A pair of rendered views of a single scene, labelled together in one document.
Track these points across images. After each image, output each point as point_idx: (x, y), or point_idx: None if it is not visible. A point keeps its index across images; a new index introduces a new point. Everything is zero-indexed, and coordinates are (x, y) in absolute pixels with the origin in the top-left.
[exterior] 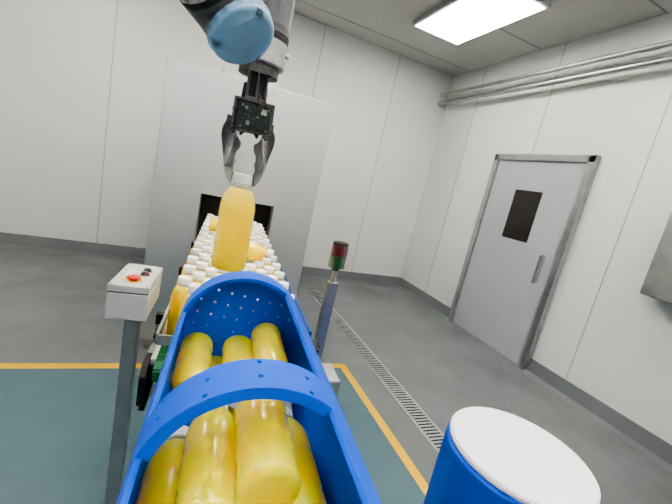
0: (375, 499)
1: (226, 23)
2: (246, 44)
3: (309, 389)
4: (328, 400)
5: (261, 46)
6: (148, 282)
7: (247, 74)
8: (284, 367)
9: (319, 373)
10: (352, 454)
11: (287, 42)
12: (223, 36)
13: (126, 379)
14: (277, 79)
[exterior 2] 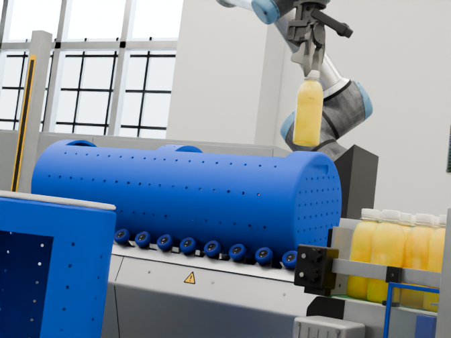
0: (118, 151)
1: (256, 14)
2: (260, 13)
3: (166, 145)
4: (160, 149)
5: (260, 9)
6: None
7: (319, 8)
8: (183, 145)
9: (178, 151)
10: (134, 149)
11: None
12: (260, 18)
13: None
14: (305, 1)
